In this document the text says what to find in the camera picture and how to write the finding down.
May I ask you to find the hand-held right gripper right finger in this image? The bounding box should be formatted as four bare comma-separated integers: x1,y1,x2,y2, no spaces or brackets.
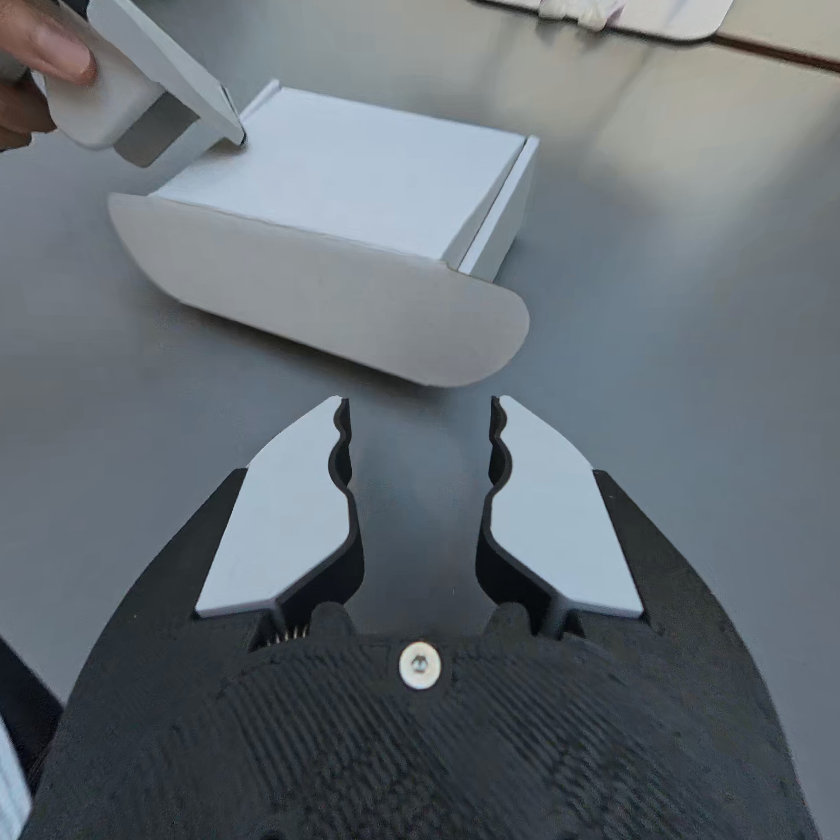
475,395,645,634

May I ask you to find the person's left hand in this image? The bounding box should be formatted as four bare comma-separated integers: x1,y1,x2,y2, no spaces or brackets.
0,0,99,153

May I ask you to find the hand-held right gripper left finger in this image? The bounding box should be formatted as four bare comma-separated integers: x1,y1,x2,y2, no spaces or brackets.
194,395,366,631

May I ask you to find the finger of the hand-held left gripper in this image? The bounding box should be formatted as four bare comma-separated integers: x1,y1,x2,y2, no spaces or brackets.
85,0,248,147

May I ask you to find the white cardboard box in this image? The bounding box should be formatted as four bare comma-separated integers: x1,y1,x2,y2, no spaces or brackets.
108,79,540,389

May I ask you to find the white stand base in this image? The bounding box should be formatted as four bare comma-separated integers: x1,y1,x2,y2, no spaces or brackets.
471,0,736,48

